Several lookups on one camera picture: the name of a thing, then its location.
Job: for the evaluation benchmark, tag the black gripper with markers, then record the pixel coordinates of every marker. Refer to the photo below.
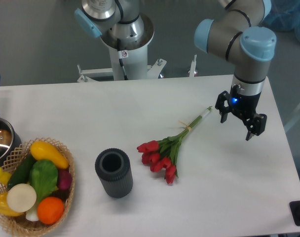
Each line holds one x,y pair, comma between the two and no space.
243,107

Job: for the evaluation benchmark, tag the red tulip bouquet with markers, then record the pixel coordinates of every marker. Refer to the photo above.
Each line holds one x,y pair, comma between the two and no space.
163,154

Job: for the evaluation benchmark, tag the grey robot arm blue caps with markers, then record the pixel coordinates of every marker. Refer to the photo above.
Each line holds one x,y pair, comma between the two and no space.
237,38

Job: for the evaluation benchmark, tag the blue plastic bag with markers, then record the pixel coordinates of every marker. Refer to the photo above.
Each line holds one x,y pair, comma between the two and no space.
284,17

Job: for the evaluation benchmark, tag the black device at edge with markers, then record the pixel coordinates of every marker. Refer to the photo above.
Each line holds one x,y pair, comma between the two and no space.
295,210

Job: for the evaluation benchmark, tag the dark grey ribbed vase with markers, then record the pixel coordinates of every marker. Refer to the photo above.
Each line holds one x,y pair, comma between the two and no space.
113,168

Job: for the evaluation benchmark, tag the purple red onion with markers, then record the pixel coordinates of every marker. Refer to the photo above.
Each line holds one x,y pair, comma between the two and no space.
64,180

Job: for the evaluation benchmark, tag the yellow squash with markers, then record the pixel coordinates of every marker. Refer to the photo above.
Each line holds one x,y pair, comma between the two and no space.
42,150

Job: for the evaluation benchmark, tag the green lettuce leaf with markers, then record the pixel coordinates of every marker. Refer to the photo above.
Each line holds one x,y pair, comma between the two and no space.
43,178

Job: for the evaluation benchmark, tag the orange fruit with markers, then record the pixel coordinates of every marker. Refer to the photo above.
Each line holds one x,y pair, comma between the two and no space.
50,210

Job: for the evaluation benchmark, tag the dark green cucumber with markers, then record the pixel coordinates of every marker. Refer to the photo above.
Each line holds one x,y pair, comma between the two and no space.
22,172

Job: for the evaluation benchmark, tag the white leek stalk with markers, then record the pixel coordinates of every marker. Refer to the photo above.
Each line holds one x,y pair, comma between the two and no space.
31,214

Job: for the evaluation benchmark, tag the white round onion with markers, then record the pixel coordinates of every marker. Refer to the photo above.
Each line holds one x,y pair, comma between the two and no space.
21,198

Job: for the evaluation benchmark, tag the yellow bell pepper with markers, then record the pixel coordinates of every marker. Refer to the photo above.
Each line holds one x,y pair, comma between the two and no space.
5,209

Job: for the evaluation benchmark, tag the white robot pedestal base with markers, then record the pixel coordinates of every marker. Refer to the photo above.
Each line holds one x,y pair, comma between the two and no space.
128,49

